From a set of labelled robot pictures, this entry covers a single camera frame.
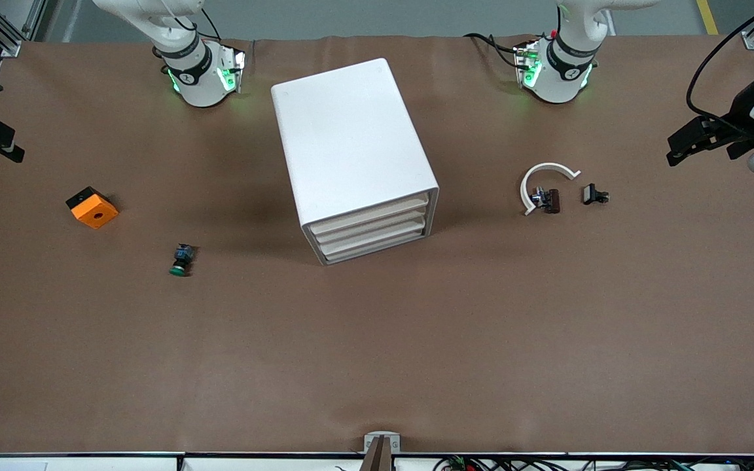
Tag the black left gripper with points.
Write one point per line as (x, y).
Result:
(739, 112)

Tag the green push button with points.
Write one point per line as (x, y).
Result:
(182, 260)

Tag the white plastic drawer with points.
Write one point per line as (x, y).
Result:
(374, 229)
(370, 212)
(377, 245)

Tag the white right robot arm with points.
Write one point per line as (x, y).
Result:
(200, 85)

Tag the white drawer cabinet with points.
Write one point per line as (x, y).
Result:
(351, 150)

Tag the orange box with hole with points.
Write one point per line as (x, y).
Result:
(94, 210)

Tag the small black clip component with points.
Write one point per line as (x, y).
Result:
(592, 194)

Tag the small brown black component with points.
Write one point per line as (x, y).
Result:
(549, 199)

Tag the brown table mat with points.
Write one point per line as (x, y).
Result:
(377, 366)

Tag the grey aluminium camera post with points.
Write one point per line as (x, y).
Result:
(382, 445)

